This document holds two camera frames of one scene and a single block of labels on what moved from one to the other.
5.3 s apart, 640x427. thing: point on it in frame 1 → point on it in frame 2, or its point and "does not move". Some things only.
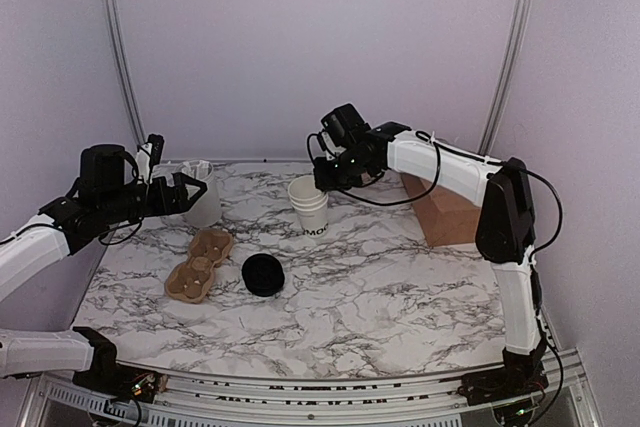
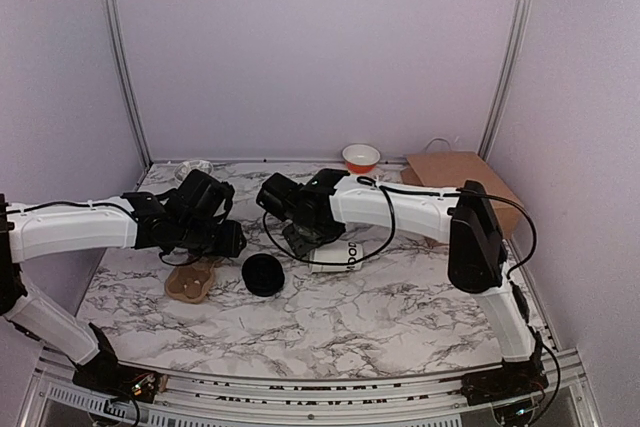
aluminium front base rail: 566,395 does not move
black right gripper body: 344,174 → 319,235
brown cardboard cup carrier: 191,280 does not move
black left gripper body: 118,206 → 197,239
